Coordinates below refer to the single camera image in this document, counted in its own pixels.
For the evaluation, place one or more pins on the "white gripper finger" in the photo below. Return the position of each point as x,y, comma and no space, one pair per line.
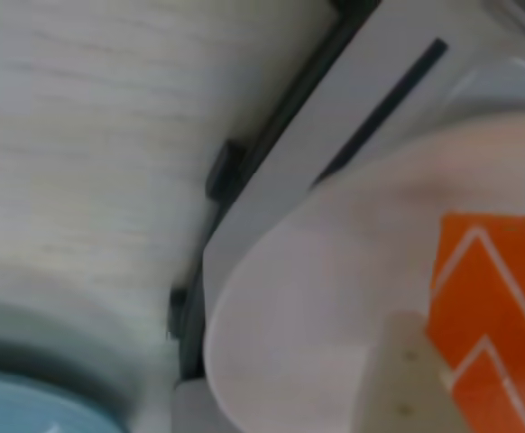
402,388

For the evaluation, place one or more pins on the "orange salmon toy sushi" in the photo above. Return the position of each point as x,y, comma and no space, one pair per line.
492,293

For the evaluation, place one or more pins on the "round blue dish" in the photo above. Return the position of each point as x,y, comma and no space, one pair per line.
19,401

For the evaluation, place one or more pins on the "round white plastic plate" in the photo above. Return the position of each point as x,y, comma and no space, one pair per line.
307,293

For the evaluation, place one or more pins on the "grey circular toy rail track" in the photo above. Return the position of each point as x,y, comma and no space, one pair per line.
253,151

